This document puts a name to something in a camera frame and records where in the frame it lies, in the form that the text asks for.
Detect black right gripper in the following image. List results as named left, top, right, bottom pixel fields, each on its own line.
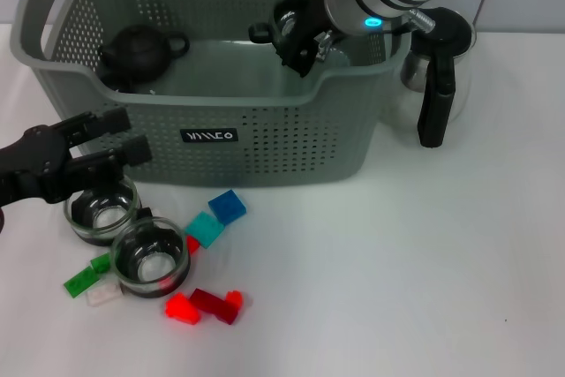
left=276, top=0, right=340, bottom=81

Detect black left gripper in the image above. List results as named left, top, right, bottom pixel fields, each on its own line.
left=0, top=106, right=154, bottom=209

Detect glass teacup black base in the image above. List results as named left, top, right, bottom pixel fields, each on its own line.
left=248, top=0, right=317, bottom=58
left=63, top=173, right=142, bottom=246
left=109, top=207, right=192, bottom=298

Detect grey perforated storage basket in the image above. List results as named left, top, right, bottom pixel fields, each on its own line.
left=9, top=0, right=412, bottom=187

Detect black teapot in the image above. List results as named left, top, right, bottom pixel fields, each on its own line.
left=96, top=24, right=191, bottom=85

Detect teal toy brick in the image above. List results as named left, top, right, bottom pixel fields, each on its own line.
left=184, top=211, right=226, bottom=249

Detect blue toy brick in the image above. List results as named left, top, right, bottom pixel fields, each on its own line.
left=207, top=189, right=246, bottom=224

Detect small green toy brick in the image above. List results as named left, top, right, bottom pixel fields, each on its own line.
left=90, top=253, right=112, bottom=275

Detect long green toy brick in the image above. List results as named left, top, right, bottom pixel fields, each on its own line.
left=63, top=267, right=102, bottom=297

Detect white toy brick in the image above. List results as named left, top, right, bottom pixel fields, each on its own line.
left=87, top=283, right=124, bottom=308

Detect bright red toy brick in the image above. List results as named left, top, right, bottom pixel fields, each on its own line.
left=164, top=291, right=200, bottom=325

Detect dark red toy brick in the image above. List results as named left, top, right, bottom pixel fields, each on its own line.
left=188, top=287, right=239, bottom=326

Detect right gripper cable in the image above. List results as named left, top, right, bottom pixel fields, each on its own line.
left=313, top=8, right=437, bottom=63

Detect glass coffee pot black handle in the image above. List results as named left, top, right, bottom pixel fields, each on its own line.
left=399, top=5, right=478, bottom=149

